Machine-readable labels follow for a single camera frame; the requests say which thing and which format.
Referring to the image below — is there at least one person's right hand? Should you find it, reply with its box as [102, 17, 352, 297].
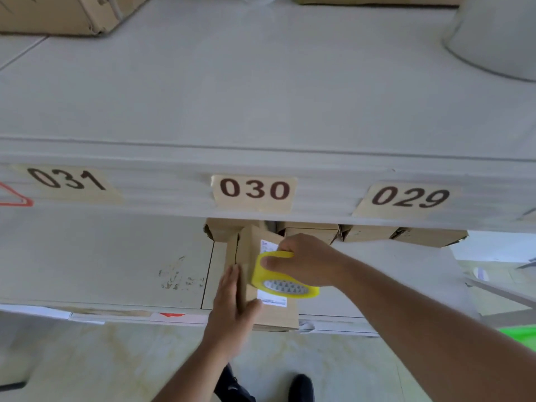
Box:
[260, 233, 353, 290]

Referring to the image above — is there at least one person's right forearm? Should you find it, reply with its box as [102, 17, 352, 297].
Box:
[335, 255, 536, 402]

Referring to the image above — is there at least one bright green object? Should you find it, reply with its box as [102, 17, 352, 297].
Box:
[497, 325, 536, 353]

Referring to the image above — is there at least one white bucket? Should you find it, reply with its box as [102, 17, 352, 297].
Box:
[442, 0, 536, 83]

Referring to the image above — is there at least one person's black shoe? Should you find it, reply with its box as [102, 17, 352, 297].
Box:
[214, 363, 257, 402]
[288, 374, 315, 402]

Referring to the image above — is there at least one small labelled cardboard box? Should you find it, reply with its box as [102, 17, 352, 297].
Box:
[226, 224, 300, 332]

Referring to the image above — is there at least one person's black left shoe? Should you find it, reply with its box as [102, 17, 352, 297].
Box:
[214, 363, 257, 402]

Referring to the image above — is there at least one tan number label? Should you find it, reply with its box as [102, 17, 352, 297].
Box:
[9, 164, 125, 205]
[352, 181, 461, 221]
[210, 175, 298, 215]

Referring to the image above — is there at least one grey metal bar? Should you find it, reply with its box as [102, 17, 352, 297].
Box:
[464, 275, 536, 310]

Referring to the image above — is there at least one person's left hand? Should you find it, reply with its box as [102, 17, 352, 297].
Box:
[203, 264, 264, 365]

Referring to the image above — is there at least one white shelving unit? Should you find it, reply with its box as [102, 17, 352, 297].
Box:
[0, 0, 536, 338]

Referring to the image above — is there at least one person's black right shoe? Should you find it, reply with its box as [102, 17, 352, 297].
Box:
[288, 374, 315, 402]

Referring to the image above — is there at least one large cardboard box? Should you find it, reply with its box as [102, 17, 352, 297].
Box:
[0, 0, 153, 37]

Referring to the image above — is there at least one person's left forearm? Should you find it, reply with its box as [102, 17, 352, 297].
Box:
[152, 342, 236, 402]

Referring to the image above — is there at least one yellow tape dispenser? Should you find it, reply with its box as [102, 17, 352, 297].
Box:
[251, 250, 320, 299]

